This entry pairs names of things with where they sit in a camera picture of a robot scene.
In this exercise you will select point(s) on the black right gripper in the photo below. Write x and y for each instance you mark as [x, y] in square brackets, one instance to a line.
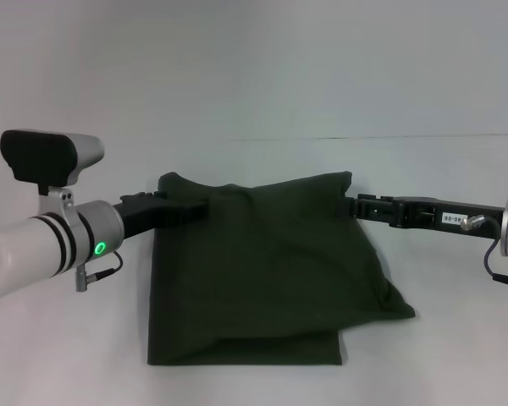
[448, 215]

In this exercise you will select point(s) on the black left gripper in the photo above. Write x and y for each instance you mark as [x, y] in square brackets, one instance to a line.
[161, 215]

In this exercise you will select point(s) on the dark green shirt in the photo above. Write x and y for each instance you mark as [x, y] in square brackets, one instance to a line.
[258, 275]

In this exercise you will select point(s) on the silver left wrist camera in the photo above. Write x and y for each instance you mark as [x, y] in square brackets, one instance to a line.
[46, 165]

